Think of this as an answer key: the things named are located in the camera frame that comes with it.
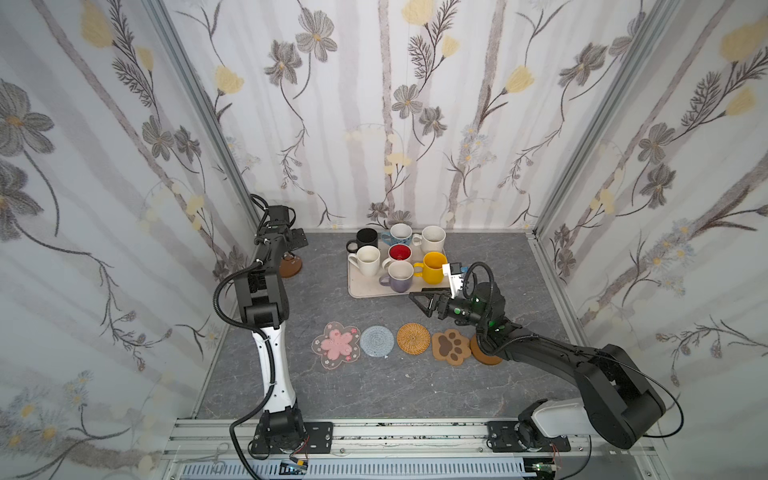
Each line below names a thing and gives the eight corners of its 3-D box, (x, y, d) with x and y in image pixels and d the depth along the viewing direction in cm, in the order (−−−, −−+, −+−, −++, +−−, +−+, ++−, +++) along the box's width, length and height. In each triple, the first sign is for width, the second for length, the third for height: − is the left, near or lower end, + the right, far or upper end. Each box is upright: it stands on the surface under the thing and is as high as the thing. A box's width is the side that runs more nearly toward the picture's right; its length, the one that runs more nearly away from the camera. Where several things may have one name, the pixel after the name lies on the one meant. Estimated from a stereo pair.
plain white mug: (352, 269, 111) (350, 253, 103) (368, 258, 114) (367, 241, 107) (369, 283, 107) (367, 267, 99) (385, 270, 110) (384, 254, 103)
